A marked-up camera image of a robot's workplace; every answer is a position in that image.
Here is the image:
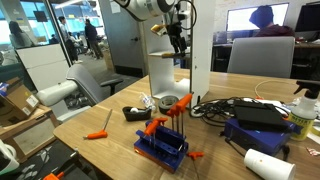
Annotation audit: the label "thin white cable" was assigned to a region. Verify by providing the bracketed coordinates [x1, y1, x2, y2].
[254, 79, 298, 100]

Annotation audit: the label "white spray bottle black trigger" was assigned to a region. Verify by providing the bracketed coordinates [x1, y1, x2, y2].
[287, 79, 320, 142]

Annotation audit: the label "tall orange T-handle hex key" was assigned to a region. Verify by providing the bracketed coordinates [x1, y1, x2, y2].
[165, 108, 176, 132]
[169, 105, 181, 134]

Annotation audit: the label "white rounded plastic cover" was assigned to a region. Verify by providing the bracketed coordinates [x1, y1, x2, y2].
[35, 79, 79, 108]

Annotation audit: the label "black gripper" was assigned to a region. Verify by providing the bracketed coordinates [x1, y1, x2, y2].
[166, 20, 188, 58]

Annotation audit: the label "black flat electronics box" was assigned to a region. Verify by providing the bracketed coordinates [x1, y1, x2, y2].
[232, 99, 292, 133]

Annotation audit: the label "loose orange T-handle hex key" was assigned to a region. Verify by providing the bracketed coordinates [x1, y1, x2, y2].
[82, 108, 114, 141]

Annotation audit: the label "lit computer monitor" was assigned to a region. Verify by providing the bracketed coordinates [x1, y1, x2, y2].
[226, 2, 290, 33]

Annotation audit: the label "small candy wrapper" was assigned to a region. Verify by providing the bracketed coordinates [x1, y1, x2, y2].
[306, 147, 320, 157]

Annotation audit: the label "grey office chair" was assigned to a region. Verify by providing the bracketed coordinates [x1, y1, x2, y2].
[226, 35, 296, 80]

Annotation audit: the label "blue electronics box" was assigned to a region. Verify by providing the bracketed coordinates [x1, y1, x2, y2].
[223, 116, 302, 157]

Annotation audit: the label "black tape dispenser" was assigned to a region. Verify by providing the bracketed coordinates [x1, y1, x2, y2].
[121, 105, 153, 122]

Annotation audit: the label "white mug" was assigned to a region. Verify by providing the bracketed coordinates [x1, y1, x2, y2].
[0, 139, 21, 176]

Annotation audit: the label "grey armchair with black armrest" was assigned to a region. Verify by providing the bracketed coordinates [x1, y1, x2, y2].
[65, 63, 125, 106]

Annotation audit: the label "grey door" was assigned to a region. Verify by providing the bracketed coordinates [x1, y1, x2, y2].
[97, 0, 148, 79]

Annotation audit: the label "person in dark jacket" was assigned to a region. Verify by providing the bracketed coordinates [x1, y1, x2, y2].
[83, 18, 105, 61]

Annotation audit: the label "grey duct tape roll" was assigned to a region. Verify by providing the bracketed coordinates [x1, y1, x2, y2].
[157, 94, 181, 116]

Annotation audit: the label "white wooden shelf unit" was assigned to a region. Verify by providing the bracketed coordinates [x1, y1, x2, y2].
[142, 0, 216, 108]

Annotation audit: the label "short orange T-handle hex key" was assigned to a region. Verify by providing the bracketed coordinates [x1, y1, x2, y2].
[150, 116, 170, 127]
[143, 120, 162, 150]

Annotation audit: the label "wooden side table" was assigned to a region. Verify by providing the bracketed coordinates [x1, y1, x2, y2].
[0, 104, 63, 164]

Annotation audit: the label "blue hex key holder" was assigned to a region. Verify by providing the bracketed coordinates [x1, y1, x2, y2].
[133, 119, 190, 174]

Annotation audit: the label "brown cardboard box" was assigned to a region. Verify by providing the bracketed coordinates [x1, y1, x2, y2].
[0, 76, 41, 128]

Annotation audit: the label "yellow handled scissors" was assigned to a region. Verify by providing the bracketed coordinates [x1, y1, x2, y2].
[161, 51, 192, 61]

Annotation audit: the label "person in light shirt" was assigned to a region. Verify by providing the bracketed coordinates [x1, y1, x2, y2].
[57, 15, 84, 65]

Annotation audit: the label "dark computer monitor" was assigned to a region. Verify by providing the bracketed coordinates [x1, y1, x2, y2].
[294, 1, 320, 33]

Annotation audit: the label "white partition panel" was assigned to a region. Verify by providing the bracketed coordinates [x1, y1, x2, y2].
[15, 43, 73, 92]

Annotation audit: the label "white paper roll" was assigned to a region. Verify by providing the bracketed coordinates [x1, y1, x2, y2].
[243, 148, 297, 180]

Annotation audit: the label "tiny orange T-handle hex key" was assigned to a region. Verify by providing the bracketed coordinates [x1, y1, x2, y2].
[186, 151, 205, 160]

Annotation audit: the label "black cable bundle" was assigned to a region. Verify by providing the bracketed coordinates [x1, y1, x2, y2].
[188, 96, 292, 128]

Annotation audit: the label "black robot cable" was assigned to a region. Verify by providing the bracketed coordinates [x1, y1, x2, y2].
[179, 0, 198, 35]

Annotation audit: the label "largest orange T-handle hex key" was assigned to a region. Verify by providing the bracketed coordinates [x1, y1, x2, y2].
[175, 93, 194, 135]

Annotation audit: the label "seated long haired person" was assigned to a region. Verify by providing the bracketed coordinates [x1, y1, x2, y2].
[8, 20, 35, 50]

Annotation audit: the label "thin black cable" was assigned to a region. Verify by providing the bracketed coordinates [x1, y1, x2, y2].
[219, 130, 248, 158]

